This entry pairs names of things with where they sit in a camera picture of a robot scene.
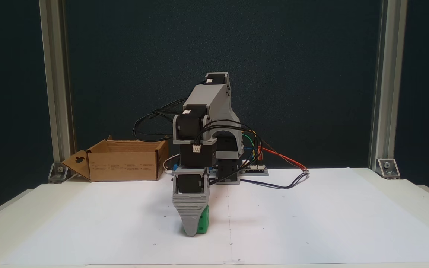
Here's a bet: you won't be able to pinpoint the green jumper wire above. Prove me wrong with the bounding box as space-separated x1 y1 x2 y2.
242 134 254 161

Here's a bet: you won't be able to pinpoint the circuit board with jumper headers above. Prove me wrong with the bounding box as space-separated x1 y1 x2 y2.
239 159 269 176

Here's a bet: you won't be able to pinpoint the orange red jumper wires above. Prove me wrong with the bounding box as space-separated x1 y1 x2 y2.
257 143 309 172

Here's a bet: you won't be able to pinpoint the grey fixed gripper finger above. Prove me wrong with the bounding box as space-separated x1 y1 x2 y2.
172 193 211 237

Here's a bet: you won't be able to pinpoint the open brown cardboard box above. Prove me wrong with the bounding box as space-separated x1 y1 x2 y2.
61 135 169 182

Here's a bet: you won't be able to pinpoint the green die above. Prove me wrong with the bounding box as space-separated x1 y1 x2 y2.
183 205 210 235

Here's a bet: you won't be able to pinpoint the thin white cable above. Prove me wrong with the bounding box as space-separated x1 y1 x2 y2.
162 153 181 173

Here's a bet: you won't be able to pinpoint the metal corner bracket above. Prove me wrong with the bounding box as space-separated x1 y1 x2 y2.
376 159 401 179
48 162 69 184

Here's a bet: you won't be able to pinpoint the aluminium frame post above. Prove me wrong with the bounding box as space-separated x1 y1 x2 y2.
368 0 409 170
39 0 77 166

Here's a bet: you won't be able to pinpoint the black servo cable bundle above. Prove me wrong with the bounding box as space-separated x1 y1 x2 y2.
132 98 190 142
194 119 264 185

